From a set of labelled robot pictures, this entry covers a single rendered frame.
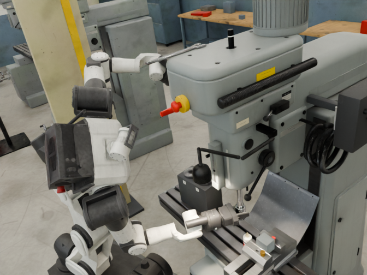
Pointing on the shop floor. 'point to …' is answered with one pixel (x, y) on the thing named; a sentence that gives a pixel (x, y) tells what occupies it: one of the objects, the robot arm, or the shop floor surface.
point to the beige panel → (59, 57)
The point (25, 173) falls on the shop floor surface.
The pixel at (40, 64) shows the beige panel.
